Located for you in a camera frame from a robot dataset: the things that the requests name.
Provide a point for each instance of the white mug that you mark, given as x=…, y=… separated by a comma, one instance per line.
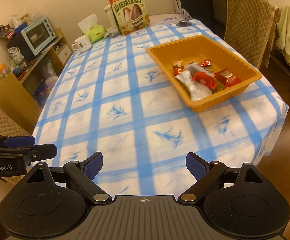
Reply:
x=82, y=44

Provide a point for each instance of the small red candy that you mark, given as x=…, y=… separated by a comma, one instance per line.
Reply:
x=178, y=70
x=206, y=63

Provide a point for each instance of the grey cloth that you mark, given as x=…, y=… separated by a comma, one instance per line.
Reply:
x=111, y=32

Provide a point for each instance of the plastic jar orange lid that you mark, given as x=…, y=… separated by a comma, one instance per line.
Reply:
x=5, y=70

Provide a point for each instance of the silver snack packet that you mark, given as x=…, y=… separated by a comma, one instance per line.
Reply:
x=195, y=67

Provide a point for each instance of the quilted beige chair left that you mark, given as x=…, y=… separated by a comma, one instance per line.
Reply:
x=0, y=119

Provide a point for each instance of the orange plastic basket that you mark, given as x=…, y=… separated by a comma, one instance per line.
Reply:
x=196, y=49

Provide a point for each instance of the dark red snack bar packet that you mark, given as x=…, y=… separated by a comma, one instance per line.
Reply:
x=227, y=78

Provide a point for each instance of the green tissue pack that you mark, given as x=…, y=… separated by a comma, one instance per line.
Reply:
x=90, y=27

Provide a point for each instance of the quilted beige chair right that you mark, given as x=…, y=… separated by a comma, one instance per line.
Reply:
x=250, y=29

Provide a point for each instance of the wooden shelf cabinet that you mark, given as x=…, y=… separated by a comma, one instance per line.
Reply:
x=17, y=96

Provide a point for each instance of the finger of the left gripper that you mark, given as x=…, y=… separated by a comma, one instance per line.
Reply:
x=16, y=142
x=31, y=153

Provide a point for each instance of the yellow green candy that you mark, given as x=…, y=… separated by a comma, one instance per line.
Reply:
x=177, y=63

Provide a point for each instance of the white snack packet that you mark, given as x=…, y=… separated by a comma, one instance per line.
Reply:
x=196, y=90

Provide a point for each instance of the phone stand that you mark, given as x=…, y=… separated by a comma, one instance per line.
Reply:
x=185, y=21

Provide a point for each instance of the large red snack packet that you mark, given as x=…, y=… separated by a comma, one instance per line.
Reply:
x=206, y=80

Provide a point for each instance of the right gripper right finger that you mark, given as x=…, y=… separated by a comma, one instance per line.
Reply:
x=207, y=177

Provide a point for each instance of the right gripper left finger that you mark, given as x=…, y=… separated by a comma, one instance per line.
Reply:
x=82, y=175

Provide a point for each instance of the mint toaster oven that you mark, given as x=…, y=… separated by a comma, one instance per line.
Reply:
x=33, y=39

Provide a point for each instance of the sunflower seed bag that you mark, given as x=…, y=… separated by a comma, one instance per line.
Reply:
x=130, y=15

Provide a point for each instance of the white thermos bottle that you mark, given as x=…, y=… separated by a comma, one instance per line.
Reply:
x=110, y=15

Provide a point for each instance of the blue checked tablecloth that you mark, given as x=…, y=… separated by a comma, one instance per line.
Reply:
x=115, y=100

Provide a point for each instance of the quilted beige chair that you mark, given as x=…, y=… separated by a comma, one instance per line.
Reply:
x=250, y=29
x=0, y=119

